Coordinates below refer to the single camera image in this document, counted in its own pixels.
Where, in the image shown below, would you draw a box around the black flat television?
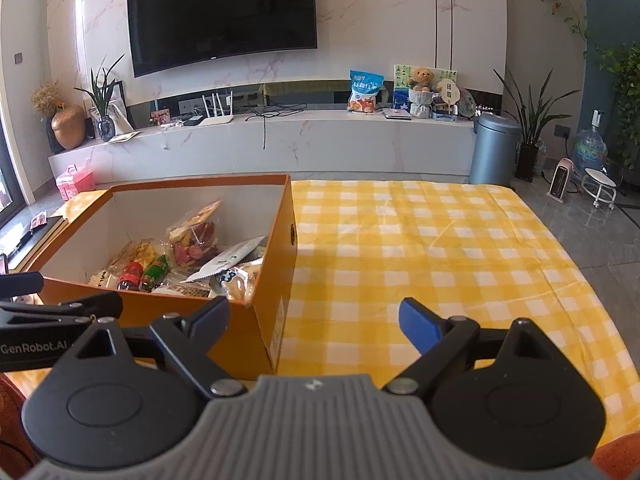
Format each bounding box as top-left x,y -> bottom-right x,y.
126,0 -> 319,79

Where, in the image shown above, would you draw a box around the trailing pothos plant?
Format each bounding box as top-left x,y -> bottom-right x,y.
597,42 -> 640,171

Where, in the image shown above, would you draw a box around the yellow checked tablecloth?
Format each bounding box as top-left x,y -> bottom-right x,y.
5,179 -> 640,438

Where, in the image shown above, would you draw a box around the black picture frame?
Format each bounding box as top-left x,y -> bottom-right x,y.
107,80 -> 136,131

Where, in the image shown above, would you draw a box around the green sausage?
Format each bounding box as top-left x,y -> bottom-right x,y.
140,255 -> 173,292

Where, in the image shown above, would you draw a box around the green plant in blue vase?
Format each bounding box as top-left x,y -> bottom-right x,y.
75,55 -> 126,142

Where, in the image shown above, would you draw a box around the brown bottle with red cap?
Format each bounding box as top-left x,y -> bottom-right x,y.
117,260 -> 146,292

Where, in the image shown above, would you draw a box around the mixed vegetable chips bag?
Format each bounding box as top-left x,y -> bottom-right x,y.
166,200 -> 224,268

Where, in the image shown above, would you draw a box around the white round stool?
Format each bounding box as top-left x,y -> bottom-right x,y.
581,169 -> 617,210

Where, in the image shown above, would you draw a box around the white router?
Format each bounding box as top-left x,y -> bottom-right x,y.
197,91 -> 236,126

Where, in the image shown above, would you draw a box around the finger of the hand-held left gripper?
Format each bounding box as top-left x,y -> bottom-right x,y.
0,272 -> 45,303
0,292 -> 124,330

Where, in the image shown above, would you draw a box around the blue water jug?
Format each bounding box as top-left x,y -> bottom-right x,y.
572,110 -> 608,178

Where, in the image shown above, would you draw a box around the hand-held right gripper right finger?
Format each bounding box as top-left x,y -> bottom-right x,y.
382,297 -> 556,396

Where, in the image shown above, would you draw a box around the grey blue trash can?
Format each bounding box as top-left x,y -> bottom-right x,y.
469,112 -> 522,187

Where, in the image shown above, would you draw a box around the dried flower bunch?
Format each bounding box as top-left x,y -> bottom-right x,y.
31,80 -> 66,118

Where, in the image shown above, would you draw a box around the tall leafy potted plant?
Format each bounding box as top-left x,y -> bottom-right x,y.
492,67 -> 581,183

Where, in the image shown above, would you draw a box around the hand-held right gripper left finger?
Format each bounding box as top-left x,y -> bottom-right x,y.
62,296 -> 249,401

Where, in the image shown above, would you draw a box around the white and blue snack bag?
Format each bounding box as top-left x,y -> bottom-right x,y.
207,262 -> 263,303

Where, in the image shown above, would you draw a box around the round paper fan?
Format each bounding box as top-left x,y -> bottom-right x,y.
434,77 -> 457,116

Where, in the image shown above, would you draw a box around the brown round vase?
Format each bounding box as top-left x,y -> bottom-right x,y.
51,105 -> 87,151

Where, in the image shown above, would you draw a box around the orange cardboard box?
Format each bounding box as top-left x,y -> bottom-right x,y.
37,174 -> 299,381

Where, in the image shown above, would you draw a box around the white marble tv bench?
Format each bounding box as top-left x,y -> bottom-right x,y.
47,105 -> 476,196

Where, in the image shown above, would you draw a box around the white snack pack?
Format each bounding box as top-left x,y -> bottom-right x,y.
186,236 -> 268,283

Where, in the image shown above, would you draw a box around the rust knit clothing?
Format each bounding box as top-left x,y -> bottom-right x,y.
0,375 -> 640,480

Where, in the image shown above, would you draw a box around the blue food bag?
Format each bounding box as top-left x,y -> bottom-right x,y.
347,70 -> 385,114

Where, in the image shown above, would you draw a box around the brown teddy bear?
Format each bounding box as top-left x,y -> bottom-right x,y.
407,66 -> 436,92

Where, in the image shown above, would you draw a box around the yellow twisted crisps pack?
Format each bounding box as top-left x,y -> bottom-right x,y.
107,239 -> 158,273

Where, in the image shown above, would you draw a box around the orange box lid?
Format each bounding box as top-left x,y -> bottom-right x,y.
10,189 -> 113,273

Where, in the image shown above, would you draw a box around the pink storage box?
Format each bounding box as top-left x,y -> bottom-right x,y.
55,164 -> 96,202

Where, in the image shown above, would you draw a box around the black cables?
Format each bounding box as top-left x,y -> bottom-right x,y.
245,102 -> 308,151

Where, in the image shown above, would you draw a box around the green picture board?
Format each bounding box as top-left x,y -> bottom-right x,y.
393,64 -> 458,106

